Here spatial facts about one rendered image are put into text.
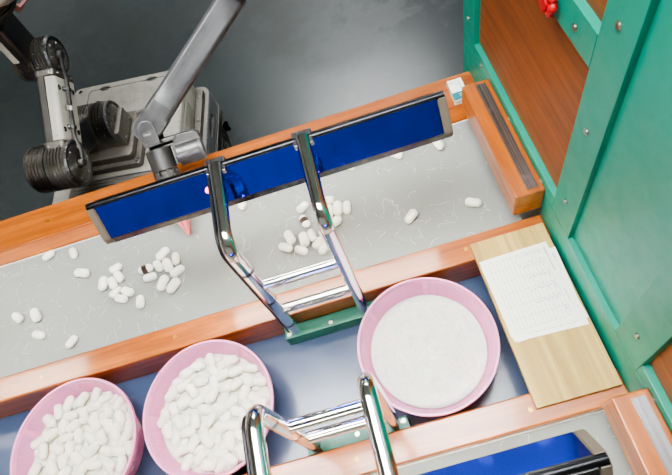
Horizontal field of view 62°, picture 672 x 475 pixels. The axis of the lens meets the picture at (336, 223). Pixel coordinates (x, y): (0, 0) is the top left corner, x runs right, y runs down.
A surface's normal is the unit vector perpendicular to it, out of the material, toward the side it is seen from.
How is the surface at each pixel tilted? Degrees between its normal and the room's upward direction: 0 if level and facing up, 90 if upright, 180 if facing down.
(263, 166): 58
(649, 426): 0
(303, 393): 0
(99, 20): 0
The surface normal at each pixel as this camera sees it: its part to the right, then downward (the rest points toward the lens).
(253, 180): 0.08, 0.45
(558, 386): -0.20, -0.47
